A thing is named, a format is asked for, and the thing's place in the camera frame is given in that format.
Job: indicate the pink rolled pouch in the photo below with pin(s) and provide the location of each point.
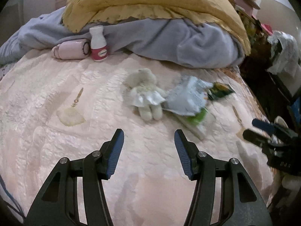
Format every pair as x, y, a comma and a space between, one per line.
72, 50

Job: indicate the white red pill bottle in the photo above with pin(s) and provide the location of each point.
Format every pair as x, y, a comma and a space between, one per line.
98, 43

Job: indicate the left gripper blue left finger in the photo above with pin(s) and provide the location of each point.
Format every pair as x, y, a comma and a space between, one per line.
110, 152

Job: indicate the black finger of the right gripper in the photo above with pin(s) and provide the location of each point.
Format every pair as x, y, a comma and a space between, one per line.
256, 139
274, 129

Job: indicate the yellow blanket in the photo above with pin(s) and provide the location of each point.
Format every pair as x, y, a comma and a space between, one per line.
79, 13

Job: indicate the white green plastic bag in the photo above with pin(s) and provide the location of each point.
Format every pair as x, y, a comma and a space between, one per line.
199, 124

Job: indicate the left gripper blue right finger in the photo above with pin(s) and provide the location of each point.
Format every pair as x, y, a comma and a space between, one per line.
188, 154

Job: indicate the dark green snack packet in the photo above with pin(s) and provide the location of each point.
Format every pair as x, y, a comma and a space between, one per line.
219, 90

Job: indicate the silver grey foil bag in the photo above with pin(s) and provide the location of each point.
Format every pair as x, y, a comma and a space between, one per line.
188, 97

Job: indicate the cream plush teddy bear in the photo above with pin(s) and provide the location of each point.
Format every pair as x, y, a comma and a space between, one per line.
140, 90

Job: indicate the grey-blue blanket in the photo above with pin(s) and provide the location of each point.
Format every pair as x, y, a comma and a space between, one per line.
175, 40

